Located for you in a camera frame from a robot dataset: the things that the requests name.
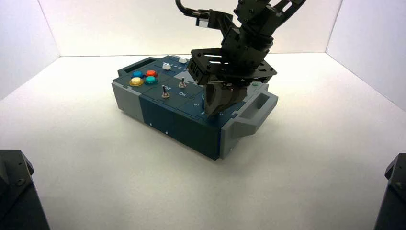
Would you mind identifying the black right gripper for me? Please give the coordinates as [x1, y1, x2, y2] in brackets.
[186, 26, 278, 117]

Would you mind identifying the grey and blue task box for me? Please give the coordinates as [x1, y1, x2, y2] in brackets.
[112, 55, 279, 161]

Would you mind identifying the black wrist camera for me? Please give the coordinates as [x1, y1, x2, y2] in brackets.
[194, 9, 234, 33]

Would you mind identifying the black camera cable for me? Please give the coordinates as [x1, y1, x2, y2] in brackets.
[175, 0, 203, 18]

